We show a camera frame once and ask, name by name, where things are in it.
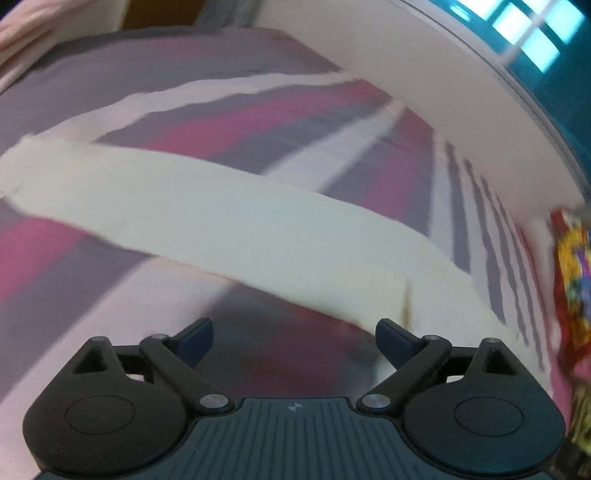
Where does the colourful shiny printed cloth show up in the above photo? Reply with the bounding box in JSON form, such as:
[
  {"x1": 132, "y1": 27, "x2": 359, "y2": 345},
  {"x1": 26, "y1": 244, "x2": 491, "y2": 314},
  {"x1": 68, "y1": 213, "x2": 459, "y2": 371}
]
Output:
[{"x1": 549, "y1": 207, "x2": 591, "y2": 380}]

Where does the brown wooden cabinet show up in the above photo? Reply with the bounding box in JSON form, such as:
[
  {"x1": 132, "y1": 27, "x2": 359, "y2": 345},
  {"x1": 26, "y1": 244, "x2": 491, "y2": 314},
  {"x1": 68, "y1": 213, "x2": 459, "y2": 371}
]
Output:
[{"x1": 121, "y1": 0, "x2": 206, "y2": 32}]

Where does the window with white frame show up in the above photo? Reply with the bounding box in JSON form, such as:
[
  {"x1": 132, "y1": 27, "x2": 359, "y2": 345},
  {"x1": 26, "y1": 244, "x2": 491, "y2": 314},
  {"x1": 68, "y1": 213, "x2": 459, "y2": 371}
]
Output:
[{"x1": 441, "y1": 0, "x2": 583, "y2": 77}]

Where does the white garment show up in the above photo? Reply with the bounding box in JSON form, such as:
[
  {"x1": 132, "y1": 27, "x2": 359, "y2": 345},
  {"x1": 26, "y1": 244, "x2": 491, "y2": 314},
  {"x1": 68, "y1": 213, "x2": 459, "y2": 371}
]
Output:
[{"x1": 0, "y1": 135, "x2": 514, "y2": 370}]

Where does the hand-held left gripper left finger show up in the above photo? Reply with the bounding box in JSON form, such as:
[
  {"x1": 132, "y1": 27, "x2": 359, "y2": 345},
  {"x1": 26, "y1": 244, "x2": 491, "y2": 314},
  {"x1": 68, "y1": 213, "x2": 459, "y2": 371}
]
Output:
[{"x1": 68, "y1": 317, "x2": 230, "y2": 415}]

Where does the striped pink grey bed sheet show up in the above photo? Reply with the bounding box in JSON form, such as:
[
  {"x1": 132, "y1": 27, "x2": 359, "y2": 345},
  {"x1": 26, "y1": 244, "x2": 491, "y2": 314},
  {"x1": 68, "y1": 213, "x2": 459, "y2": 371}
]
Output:
[{"x1": 0, "y1": 25, "x2": 591, "y2": 480}]

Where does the pale pink blanket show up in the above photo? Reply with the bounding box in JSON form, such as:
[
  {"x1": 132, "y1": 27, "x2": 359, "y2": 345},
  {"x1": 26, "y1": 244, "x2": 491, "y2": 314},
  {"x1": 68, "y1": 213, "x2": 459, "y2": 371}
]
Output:
[{"x1": 0, "y1": 0, "x2": 126, "y2": 95}]

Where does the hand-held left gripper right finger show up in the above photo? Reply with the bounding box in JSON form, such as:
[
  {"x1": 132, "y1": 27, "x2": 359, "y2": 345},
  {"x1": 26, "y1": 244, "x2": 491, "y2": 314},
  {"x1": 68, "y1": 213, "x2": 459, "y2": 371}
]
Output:
[{"x1": 358, "y1": 318, "x2": 525, "y2": 414}]

